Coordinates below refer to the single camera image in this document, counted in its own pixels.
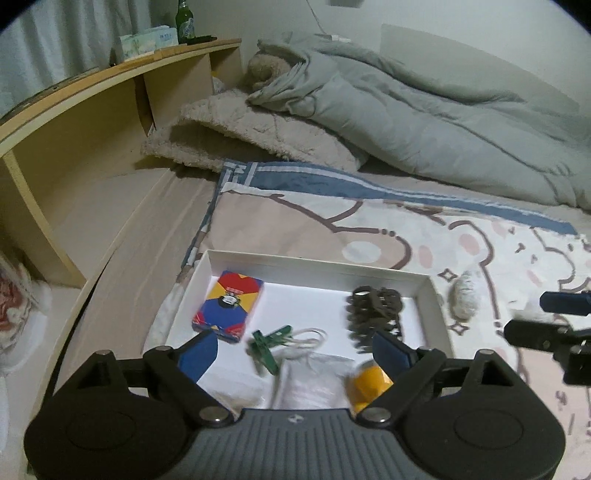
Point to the white cardboard box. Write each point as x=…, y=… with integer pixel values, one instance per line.
x=300, y=304

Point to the printed blanket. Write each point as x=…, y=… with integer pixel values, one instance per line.
x=323, y=221

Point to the black flat object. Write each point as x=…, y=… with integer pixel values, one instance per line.
x=202, y=40

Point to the colourful card box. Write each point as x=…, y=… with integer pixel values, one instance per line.
x=226, y=304

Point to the tissue pack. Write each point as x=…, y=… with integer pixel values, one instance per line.
x=147, y=42

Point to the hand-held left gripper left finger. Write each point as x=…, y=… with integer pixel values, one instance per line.
x=198, y=355

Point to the beige teddy bear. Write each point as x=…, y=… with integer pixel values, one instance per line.
x=265, y=67

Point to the white curtain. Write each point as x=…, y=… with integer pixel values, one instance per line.
x=69, y=37

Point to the green glass bottle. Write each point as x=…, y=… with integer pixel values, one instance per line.
x=183, y=25

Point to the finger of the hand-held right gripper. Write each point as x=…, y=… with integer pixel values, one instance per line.
x=540, y=334
x=565, y=302

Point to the grey duvet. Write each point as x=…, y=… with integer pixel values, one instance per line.
x=415, y=115

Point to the yellow plastic flashlight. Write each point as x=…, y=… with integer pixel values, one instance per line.
x=367, y=385

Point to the grey crinkled pouch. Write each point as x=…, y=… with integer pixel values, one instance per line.
x=314, y=383

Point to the dark brown hair claw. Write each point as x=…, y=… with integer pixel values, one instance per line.
x=369, y=309

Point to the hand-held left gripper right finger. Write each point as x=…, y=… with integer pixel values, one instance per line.
x=390, y=350

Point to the white plastic bag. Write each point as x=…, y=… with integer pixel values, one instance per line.
x=16, y=300

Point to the beige fluffy blanket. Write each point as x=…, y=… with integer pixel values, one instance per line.
x=231, y=124

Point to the green clothespin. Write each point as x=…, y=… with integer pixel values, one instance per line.
x=263, y=346

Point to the wooden headboard shelf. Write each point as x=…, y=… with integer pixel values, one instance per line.
x=92, y=138

